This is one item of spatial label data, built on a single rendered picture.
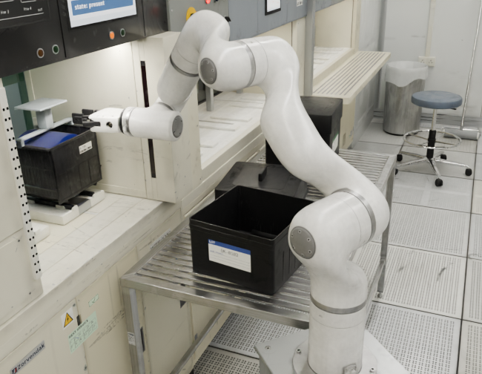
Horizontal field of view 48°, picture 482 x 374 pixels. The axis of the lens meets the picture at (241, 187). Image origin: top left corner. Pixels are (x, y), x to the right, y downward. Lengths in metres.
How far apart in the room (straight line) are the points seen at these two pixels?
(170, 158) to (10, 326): 0.70
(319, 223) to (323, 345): 0.31
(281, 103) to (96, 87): 0.85
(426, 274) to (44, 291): 2.18
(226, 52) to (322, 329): 0.60
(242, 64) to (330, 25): 3.43
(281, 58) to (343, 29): 3.33
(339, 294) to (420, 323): 1.66
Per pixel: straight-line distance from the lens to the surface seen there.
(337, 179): 1.13
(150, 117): 1.52
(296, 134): 1.09
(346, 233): 1.04
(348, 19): 4.49
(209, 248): 1.57
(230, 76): 1.11
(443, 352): 2.64
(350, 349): 1.23
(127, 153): 1.84
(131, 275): 1.66
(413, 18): 5.57
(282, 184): 1.95
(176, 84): 1.37
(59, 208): 1.80
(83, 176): 1.80
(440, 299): 2.96
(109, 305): 1.69
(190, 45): 1.28
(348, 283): 1.11
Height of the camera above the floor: 1.63
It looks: 24 degrees down
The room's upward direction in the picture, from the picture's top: 2 degrees counter-clockwise
